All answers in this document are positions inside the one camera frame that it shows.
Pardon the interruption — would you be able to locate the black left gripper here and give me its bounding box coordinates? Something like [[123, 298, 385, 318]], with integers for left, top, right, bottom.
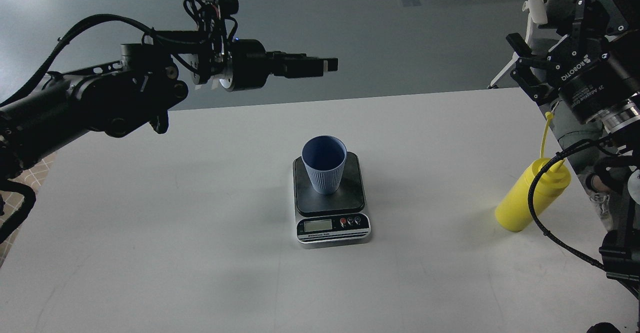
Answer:
[[220, 39, 339, 92]]

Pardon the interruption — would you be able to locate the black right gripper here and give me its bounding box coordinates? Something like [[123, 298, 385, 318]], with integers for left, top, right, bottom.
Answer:
[[506, 0, 639, 124]]

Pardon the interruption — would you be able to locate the blue ribbed plastic cup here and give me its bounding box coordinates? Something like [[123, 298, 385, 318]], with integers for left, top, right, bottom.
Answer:
[[301, 135, 348, 196]]

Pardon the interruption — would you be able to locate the yellow squeeze bottle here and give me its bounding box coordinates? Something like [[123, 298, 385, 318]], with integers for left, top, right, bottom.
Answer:
[[494, 112, 572, 233]]

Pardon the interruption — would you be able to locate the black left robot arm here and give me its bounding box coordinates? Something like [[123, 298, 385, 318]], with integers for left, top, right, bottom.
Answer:
[[1, 0, 339, 242]]

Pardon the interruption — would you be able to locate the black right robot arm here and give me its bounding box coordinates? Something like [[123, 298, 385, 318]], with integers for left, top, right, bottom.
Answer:
[[506, 0, 639, 297]]

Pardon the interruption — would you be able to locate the digital kitchen scale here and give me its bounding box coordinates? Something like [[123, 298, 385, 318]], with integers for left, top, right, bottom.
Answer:
[[292, 151, 373, 249]]

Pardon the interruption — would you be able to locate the white office chair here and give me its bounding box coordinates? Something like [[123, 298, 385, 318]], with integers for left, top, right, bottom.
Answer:
[[522, 0, 575, 55]]

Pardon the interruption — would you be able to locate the seated person in dark clothes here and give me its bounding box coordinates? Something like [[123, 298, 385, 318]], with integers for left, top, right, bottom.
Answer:
[[541, 99, 623, 232]]

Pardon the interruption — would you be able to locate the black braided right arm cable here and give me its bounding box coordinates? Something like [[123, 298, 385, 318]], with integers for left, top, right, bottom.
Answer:
[[527, 138, 616, 271]]

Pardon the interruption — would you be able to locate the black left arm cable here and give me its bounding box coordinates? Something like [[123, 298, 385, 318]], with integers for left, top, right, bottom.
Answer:
[[0, 178, 37, 244]]

